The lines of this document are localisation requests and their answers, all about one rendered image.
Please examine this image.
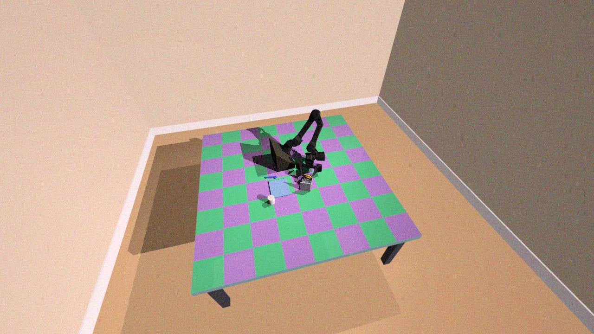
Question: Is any grey dish rack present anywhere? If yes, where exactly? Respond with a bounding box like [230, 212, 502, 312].
[300, 175, 313, 191]

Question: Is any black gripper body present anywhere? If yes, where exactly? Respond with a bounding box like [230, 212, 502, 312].
[296, 161, 322, 172]

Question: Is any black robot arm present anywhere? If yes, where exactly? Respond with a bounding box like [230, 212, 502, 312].
[281, 109, 325, 163]

